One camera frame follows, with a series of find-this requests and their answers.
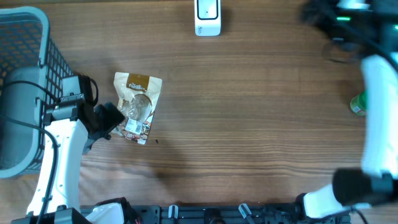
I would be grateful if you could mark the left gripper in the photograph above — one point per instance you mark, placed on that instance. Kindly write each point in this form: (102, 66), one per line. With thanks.
(111, 117)

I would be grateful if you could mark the brown white snack pouch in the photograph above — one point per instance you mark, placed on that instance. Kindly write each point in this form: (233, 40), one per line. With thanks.
(138, 97)

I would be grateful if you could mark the green lid jar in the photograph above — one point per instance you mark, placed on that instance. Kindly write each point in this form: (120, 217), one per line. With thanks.
(358, 104)

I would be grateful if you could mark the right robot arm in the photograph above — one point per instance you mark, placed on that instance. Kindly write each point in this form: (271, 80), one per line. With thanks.
(372, 26)

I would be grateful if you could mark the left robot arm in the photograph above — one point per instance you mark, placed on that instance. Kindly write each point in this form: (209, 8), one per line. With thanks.
(71, 126)

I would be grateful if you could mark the white barcode scanner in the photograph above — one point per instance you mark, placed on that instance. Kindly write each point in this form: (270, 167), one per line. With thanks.
(207, 17)

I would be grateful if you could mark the grey plastic mesh basket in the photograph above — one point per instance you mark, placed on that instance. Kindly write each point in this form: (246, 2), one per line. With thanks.
(32, 70)

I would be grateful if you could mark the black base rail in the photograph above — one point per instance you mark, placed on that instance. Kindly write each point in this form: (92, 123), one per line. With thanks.
(269, 213)

